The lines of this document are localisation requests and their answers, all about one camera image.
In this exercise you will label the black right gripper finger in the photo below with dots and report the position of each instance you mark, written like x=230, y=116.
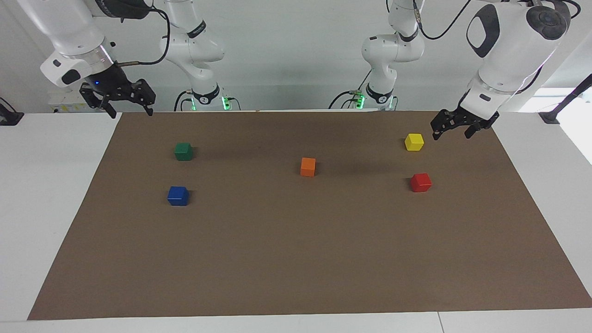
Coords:
x=95, y=95
x=144, y=92

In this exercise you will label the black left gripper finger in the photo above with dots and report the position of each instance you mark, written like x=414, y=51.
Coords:
x=474, y=129
x=445, y=121

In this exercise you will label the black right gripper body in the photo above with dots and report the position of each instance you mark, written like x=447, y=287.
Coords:
x=110, y=81

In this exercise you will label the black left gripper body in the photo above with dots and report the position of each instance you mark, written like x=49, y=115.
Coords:
x=476, y=118

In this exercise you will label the red cube block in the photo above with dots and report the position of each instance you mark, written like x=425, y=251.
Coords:
x=421, y=182

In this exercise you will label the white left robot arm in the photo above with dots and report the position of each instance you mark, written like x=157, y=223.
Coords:
x=513, y=51

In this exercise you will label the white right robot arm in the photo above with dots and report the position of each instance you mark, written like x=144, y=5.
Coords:
x=74, y=27

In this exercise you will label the yellow cube block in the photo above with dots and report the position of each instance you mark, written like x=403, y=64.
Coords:
x=414, y=142

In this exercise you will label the green cube block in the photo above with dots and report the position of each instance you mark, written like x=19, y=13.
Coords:
x=183, y=151

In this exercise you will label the blue cube block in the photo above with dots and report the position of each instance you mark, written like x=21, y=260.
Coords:
x=178, y=196

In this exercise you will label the orange cube block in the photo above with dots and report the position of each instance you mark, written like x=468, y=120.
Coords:
x=308, y=167

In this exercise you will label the white power box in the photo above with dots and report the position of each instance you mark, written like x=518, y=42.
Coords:
x=64, y=104

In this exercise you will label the black angled stand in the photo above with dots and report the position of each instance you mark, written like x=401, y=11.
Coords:
x=562, y=104

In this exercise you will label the black table clamp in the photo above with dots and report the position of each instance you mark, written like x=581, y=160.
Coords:
x=9, y=118

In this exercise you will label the brown table mat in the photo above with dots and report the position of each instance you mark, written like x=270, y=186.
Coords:
x=296, y=240

